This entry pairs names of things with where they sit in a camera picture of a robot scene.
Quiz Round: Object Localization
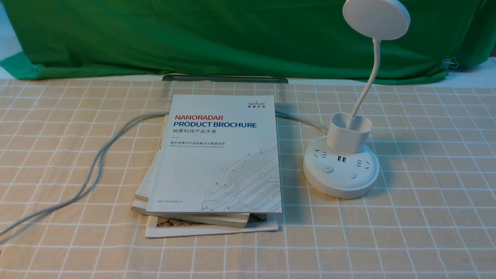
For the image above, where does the metal binder clip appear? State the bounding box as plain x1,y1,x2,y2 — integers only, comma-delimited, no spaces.
440,57,459,71

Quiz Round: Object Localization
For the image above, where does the beige checkered tablecloth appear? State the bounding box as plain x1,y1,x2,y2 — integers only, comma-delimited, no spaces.
0,79,496,279

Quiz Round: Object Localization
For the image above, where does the white desk lamp with sockets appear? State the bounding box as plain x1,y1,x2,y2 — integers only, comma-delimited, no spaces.
303,0,411,200

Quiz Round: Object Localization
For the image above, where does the green backdrop cloth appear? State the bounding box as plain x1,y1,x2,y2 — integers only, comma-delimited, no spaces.
1,0,495,85

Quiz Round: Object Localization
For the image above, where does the white Nanoradar product brochure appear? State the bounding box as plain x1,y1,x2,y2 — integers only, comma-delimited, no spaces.
147,94,283,214

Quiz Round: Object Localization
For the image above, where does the grey power cable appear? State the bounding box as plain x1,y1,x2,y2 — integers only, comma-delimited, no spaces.
0,110,329,238

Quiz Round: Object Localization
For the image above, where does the bottom white magazine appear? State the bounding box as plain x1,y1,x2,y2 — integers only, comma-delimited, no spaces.
145,214,279,239

